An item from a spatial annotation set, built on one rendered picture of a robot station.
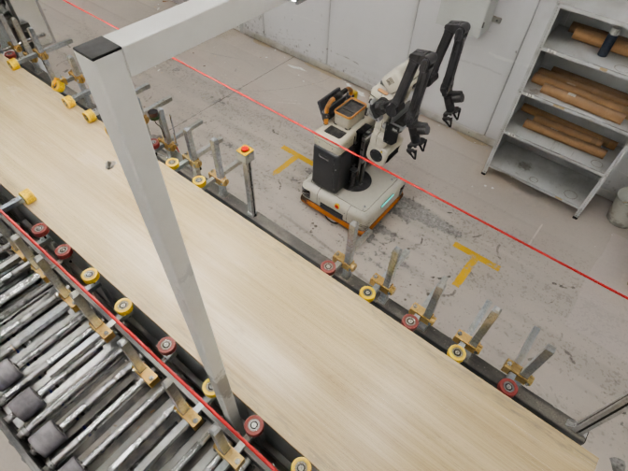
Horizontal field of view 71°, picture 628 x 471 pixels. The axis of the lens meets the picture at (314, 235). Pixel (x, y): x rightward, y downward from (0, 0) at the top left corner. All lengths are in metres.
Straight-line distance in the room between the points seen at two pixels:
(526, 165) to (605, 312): 1.46
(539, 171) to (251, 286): 3.07
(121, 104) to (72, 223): 2.05
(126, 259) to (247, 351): 0.84
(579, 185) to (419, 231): 1.55
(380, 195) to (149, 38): 2.97
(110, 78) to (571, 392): 3.20
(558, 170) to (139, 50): 4.18
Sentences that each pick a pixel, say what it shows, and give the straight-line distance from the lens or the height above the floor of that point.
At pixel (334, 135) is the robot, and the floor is 0.81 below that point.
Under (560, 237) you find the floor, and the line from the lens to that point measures 4.20.
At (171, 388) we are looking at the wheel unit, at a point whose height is 1.13.
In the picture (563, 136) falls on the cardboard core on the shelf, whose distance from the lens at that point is 4.20.
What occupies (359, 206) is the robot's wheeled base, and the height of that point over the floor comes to 0.28.
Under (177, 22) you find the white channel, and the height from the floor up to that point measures 2.46.
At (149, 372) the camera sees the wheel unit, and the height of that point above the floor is 0.83.
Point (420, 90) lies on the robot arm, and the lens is 2.63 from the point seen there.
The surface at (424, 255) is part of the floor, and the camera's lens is 3.61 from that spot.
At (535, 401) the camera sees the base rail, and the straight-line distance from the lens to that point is 2.46.
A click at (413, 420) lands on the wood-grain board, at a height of 0.90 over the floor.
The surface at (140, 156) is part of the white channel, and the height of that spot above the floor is 2.28.
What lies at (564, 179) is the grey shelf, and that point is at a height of 0.14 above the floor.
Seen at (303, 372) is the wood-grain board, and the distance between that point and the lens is 2.02.
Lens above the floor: 2.78
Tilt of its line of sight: 51 degrees down
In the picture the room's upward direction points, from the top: 3 degrees clockwise
